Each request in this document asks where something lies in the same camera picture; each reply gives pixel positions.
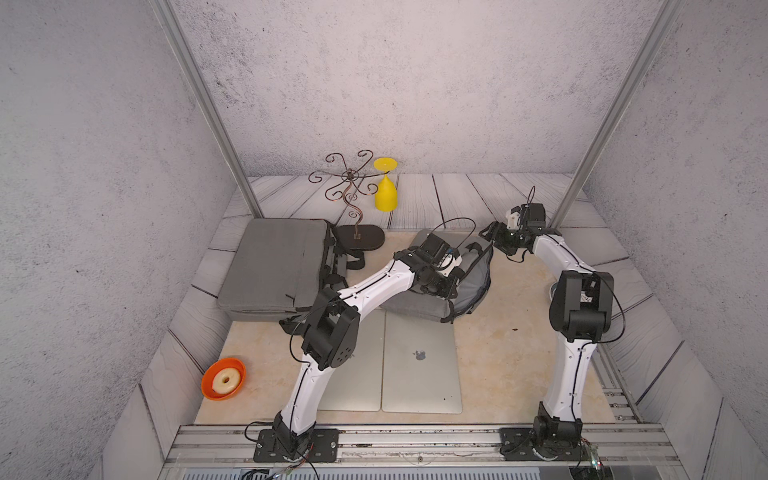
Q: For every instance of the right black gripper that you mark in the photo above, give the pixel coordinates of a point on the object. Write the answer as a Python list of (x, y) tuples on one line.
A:
[(495, 233)]

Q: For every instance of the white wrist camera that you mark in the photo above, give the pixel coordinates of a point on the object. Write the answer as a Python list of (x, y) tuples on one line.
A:
[(451, 260), (513, 218)]

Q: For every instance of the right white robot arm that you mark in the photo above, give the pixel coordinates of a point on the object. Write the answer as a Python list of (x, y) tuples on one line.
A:
[(580, 313)]

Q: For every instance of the left aluminium frame post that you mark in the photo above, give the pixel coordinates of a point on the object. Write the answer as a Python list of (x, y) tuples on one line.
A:
[(183, 53)]

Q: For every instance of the white donut in bowl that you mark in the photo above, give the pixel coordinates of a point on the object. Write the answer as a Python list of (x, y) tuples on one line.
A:
[(226, 381)]

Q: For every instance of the front aluminium rail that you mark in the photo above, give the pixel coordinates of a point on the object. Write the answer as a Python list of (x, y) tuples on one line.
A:
[(610, 446)]

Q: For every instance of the white plate green red rim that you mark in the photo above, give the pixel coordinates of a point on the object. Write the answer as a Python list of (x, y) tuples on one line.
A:
[(552, 292)]

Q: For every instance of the aluminium frame post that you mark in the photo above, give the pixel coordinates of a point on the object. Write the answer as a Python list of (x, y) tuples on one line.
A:
[(183, 53), (659, 29)]

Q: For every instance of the copper wire jewelry stand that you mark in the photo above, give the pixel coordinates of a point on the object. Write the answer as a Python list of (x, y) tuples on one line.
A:
[(352, 183)]

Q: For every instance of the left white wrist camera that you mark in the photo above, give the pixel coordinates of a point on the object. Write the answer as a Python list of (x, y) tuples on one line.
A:
[(451, 260)]

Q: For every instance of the yellow plastic goblet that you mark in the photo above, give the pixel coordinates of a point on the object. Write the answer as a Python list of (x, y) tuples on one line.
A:
[(386, 199)]

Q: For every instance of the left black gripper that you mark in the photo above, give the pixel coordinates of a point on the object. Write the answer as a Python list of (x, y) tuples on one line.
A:
[(446, 292)]

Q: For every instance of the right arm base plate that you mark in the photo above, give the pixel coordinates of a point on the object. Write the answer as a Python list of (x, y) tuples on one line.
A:
[(519, 444)]

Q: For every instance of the grey zippered laptop bag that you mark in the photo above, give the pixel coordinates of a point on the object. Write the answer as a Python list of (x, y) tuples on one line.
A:
[(279, 268)]

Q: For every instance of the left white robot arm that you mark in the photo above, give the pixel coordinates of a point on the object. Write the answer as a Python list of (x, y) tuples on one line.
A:
[(332, 325)]

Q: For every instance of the orange bowl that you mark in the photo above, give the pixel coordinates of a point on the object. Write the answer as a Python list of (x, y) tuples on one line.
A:
[(206, 382)]

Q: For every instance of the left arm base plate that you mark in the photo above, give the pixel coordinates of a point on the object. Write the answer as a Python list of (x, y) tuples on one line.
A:
[(317, 445)]

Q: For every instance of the right aluminium frame post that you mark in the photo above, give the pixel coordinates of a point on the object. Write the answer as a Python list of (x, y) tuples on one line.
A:
[(659, 29)]

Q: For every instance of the silver apple laptop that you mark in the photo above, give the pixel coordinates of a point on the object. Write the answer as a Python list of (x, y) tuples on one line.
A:
[(357, 384)]

